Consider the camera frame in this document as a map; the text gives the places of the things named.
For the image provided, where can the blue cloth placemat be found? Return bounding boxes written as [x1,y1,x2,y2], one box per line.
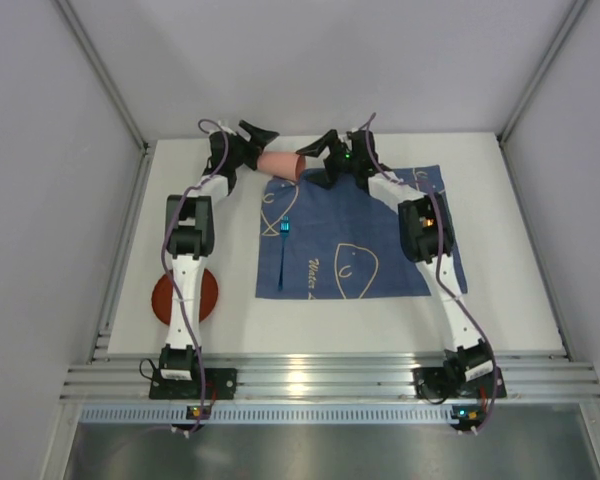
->
[255,163,469,301]

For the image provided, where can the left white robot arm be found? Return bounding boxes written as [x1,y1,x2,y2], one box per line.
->
[158,119,279,381]

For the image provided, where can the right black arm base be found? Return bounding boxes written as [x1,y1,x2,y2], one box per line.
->
[413,341,506,404]

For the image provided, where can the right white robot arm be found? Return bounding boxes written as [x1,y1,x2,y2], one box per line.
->
[296,128,497,389]

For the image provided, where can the aluminium rail frame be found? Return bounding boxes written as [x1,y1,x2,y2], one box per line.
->
[59,294,600,404]

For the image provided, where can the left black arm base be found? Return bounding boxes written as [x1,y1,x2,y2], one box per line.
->
[139,345,238,400]

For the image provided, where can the perforated cable duct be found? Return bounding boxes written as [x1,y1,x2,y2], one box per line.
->
[80,404,481,425]

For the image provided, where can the blue metallic fork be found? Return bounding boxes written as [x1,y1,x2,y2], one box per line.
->
[277,215,291,291]

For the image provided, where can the pink plastic cup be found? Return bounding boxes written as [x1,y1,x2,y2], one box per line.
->
[257,152,306,182]

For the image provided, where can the red round plate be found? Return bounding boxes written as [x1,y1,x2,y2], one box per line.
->
[151,269,219,326]

